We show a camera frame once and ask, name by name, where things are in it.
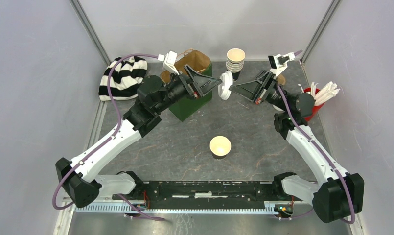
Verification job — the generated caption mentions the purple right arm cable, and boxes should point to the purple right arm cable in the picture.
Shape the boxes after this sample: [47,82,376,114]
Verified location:
[274,49,356,225]

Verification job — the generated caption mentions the green brown paper bag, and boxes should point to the green brown paper bag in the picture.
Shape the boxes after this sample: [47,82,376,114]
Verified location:
[160,48,213,122]

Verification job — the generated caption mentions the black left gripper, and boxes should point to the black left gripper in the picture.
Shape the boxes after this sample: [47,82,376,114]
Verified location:
[155,64,222,114]

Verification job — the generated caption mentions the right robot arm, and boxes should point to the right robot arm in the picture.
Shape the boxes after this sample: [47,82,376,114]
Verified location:
[222,70,365,225]

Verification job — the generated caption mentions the white wrapped straws bundle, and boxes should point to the white wrapped straws bundle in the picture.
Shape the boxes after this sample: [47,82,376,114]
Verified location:
[306,81,340,106]

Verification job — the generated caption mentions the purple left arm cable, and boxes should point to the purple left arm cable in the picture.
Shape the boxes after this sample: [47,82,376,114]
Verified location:
[52,53,166,222]

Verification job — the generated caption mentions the black white striped cloth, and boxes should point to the black white striped cloth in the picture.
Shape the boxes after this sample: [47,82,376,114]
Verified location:
[98,56,148,101]

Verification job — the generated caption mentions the brown cardboard cup carrier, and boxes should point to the brown cardboard cup carrier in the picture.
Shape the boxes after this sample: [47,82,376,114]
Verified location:
[276,74,286,86]

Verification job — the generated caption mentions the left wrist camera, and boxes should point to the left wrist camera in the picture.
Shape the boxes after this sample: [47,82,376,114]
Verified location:
[158,50,179,75]

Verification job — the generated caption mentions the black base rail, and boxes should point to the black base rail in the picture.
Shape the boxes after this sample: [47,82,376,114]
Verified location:
[112,171,300,210]

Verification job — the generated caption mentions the single paper coffee cup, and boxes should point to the single paper coffee cup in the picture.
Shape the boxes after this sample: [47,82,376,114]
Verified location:
[209,136,232,160]

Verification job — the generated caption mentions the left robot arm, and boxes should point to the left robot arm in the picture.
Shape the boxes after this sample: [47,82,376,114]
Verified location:
[56,65,222,208]

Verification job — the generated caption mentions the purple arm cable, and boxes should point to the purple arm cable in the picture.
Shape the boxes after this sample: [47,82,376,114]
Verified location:
[52,53,166,222]
[274,49,356,225]

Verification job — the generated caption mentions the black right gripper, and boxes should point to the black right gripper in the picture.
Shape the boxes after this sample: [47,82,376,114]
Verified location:
[229,69,290,113]

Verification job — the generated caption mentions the stack of paper cups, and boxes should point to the stack of paper cups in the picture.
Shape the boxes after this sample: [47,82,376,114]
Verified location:
[226,48,246,81]

